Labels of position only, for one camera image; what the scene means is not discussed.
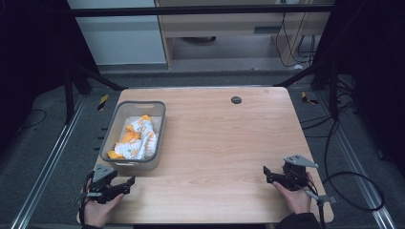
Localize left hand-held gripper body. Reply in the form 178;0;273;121
83;163;118;205

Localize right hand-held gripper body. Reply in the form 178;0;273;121
281;154;320;192

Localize person's right hand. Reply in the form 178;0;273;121
271;171;315;216

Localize person's left hand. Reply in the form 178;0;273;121
81;180;125;229

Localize white and orange cloth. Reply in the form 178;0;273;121
106;114;160;161

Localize grey plastic basket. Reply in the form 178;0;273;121
98;100;167;172

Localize yellow and black tape strip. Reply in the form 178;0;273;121
300;91;320;106
96;94;110;112

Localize black metal stand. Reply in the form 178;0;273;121
62;61;129;126
274;58;340;120

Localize black curtain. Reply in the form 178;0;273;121
310;0;405;177
0;0;100;154

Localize white cabinet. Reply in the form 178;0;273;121
66;0;168;67

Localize light wooden desk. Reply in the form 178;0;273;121
154;0;336;70

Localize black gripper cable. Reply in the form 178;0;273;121
77;171;96;225

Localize grey metal bracket on rod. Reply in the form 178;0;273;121
305;189;338;229

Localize aluminium floor rail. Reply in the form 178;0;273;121
314;91;397;229
9;94;88;229

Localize long black looped cable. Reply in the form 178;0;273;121
322;118;386;213

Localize thin black floor cable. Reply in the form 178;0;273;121
18;108;48;130

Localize black hanging desk cables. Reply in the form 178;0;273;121
274;11;317;69

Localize black horizontal frame bar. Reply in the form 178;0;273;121
68;3;336;19

